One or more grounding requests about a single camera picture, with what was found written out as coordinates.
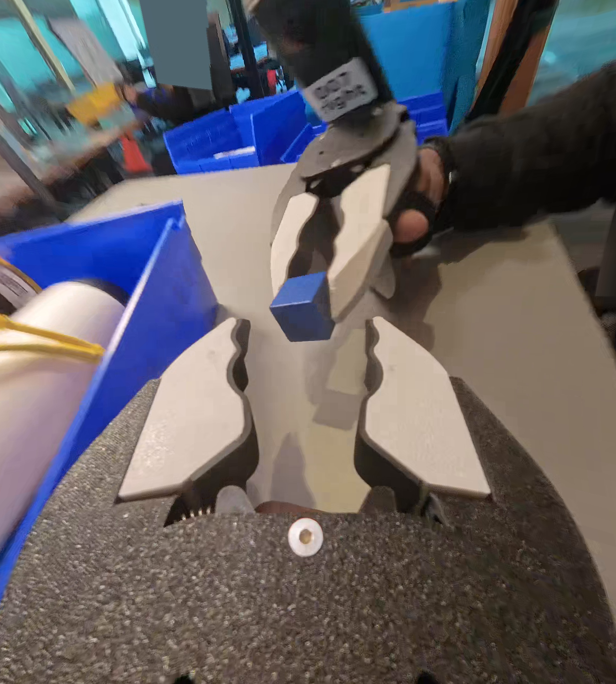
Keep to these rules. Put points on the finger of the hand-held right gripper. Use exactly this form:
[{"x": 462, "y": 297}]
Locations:
[
  {"x": 284, "y": 230},
  {"x": 361, "y": 240}
]

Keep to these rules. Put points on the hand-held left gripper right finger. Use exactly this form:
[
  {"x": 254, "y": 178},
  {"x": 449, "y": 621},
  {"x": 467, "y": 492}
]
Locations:
[{"x": 420, "y": 422}]

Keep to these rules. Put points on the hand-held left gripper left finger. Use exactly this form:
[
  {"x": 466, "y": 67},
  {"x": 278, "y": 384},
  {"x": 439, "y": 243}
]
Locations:
[{"x": 190, "y": 422}]

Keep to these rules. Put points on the blue wooden cube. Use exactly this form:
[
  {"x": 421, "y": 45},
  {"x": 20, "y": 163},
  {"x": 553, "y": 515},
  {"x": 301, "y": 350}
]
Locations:
[{"x": 300, "y": 310}]

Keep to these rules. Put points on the person's right forearm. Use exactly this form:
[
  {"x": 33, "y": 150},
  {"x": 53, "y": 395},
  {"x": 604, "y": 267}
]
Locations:
[{"x": 543, "y": 155}]

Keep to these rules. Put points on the person's right hand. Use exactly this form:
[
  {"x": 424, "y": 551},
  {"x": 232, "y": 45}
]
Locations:
[{"x": 431, "y": 176}]

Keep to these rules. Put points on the large blue storage bin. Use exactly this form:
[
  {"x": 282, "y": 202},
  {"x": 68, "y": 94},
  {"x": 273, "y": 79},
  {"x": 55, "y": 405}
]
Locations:
[{"x": 142, "y": 278}]

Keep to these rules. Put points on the white foam roll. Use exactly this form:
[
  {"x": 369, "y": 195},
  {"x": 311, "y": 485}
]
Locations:
[{"x": 30, "y": 406}]

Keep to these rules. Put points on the wooden column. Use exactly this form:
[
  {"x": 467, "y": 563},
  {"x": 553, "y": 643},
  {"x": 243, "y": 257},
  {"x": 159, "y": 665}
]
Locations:
[{"x": 500, "y": 42}]

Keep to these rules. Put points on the yellow bin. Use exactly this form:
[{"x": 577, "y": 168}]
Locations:
[{"x": 97, "y": 104}]

